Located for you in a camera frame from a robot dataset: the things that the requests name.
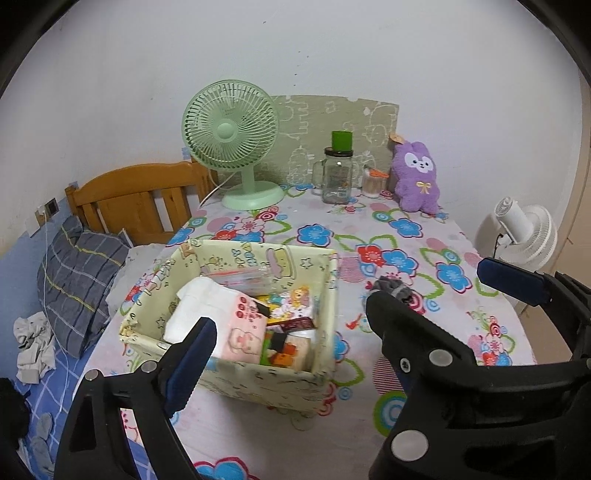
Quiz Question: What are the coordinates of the white bed cover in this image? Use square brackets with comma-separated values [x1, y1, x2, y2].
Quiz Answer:
[105, 244, 174, 315]

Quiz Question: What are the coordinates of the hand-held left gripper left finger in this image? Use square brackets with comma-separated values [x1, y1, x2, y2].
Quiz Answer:
[53, 316, 218, 480]

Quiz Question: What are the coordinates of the green orange packet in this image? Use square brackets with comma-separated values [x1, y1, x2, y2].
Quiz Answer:
[259, 332, 296, 367]

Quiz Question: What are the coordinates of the beige door frame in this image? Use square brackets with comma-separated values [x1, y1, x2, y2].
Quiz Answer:
[566, 69, 591, 278]

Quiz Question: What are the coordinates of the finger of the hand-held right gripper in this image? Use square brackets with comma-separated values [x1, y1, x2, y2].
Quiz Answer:
[477, 257, 591, 365]

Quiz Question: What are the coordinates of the wooden bed headboard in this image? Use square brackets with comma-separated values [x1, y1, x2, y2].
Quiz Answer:
[65, 161, 220, 245]

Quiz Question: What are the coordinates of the white fan cable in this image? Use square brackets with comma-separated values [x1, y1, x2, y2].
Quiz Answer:
[198, 173, 232, 206]

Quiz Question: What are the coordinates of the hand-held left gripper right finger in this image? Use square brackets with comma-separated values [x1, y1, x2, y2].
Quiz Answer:
[365, 290, 591, 480]

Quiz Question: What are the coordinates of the green desk fan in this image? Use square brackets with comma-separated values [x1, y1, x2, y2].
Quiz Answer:
[181, 79, 286, 212]

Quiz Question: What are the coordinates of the white floor fan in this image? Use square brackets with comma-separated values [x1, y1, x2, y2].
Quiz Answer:
[492, 197, 559, 273]

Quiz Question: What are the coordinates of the floral tablecloth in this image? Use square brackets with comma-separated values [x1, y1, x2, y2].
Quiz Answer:
[74, 182, 539, 480]

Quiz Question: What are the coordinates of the green cartoon wall board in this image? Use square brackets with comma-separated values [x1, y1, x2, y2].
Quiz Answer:
[270, 95, 400, 188]

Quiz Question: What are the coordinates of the grey plaid pillow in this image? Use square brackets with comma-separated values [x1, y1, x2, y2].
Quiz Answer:
[37, 215, 132, 360]

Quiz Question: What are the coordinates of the clear cotton swab jar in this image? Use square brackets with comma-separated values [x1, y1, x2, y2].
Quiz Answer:
[361, 165, 390, 198]

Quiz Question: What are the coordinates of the purple plush rabbit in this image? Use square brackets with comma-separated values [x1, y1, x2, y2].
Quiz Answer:
[389, 133, 441, 215]

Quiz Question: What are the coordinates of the blue checked bedsheet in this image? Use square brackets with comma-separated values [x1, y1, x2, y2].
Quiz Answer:
[11, 342, 144, 480]

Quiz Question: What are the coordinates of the white small box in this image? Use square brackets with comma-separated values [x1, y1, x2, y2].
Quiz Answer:
[284, 328, 320, 371]

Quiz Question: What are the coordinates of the clear plastic package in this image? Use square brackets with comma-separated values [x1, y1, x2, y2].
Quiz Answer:
[198, 264, 273, 292]

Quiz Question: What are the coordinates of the yellow cartoon fabric storage box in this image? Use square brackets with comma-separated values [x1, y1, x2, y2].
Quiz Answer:
[119, 239, 340, 421]

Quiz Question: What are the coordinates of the glass jar mug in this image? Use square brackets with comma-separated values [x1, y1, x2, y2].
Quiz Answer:
[311, 147, 362, 205]

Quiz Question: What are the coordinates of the cartoon snack carton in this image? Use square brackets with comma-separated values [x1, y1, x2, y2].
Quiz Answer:
[267, 285, 319, 330]

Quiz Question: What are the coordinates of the white crumpled cloth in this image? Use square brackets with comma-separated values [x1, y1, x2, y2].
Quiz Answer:
[13, 311, 57, 384]

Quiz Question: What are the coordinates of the grey sock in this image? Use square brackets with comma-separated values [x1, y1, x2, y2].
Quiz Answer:
[368, 273, 413, 304]

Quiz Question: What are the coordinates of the dark cloth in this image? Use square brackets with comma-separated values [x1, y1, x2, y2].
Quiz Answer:
[0, 377, 31, 480]

